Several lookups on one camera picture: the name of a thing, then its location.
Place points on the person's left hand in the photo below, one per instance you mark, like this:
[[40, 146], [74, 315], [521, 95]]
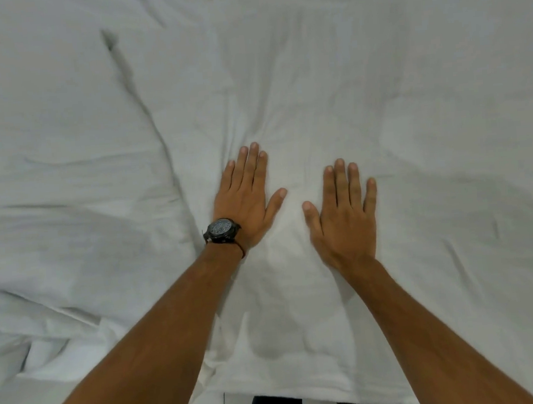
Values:
[[243, 201]]

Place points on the person's right hand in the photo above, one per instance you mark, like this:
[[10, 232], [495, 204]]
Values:
[[346, 225]]

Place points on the white duvet blanket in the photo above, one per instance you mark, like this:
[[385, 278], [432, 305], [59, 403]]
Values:
[[285, 92]]

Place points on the person's right forearm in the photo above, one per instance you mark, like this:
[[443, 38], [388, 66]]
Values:
[[419, 334]]

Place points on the person's left forearm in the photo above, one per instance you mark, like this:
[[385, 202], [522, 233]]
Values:
[[145, 356]]

